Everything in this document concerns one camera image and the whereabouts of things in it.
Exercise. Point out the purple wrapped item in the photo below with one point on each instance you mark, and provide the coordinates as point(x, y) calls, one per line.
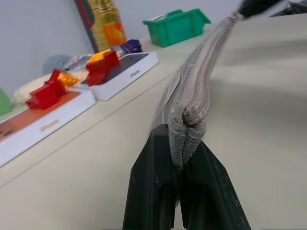
point(130, 46)

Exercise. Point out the white phone box dark lid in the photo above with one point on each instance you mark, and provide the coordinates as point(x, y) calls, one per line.
point(129, 72)

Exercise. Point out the grey-blue plush toy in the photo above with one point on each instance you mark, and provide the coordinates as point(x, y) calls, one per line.
point(54, 63)

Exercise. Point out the green plastic storage bin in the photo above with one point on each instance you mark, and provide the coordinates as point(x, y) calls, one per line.
point(177, 27)

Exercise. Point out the light green round object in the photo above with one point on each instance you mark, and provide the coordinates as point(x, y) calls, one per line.
point(4, 103)

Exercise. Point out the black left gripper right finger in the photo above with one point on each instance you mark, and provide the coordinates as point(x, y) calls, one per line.
point(211, 191)

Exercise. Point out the red and orange toy block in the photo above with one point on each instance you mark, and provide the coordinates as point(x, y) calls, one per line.
point(45, 95)
point(100, 69)

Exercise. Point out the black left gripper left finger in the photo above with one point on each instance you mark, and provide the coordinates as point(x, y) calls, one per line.
point(148, 182)

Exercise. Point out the grey zip grid pouch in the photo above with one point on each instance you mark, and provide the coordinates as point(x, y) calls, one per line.
point(200, 72)

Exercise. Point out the yellow oil bottle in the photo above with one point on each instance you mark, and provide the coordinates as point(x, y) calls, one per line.
point(108, 21)

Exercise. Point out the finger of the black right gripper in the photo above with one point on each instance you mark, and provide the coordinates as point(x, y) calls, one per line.
point(251, 8)

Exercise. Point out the silver foil packet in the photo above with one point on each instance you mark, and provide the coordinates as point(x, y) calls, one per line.
point(78, 61)

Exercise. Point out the white phone box orange lid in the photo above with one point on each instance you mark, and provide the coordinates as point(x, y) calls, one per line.
point(48, 119)

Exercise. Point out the cream fluffy cloth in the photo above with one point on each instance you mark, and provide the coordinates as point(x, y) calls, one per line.
point(26, 91)

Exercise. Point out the dark background object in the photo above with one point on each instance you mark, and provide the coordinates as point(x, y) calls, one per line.
point(290, 9)

